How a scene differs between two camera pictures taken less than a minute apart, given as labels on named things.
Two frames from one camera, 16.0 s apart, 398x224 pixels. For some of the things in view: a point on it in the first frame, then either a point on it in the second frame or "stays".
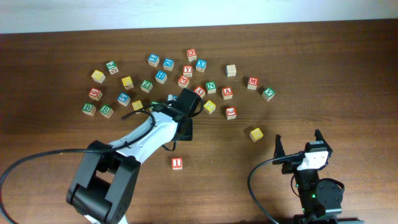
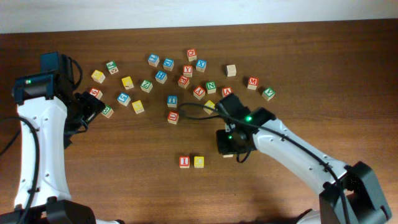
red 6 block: x=95 y=94 stays
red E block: x=183 y=81 stays
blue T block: x=171 y=97 stays
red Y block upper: x=188 y=71 stays
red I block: x=176 y=163 to x=184 y=162
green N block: x=211 y=87 stays
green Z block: x=146 y=86 stays
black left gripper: x=188 y=135 to x=94 y=106
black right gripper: x=279 y=150 to x=224 y=144
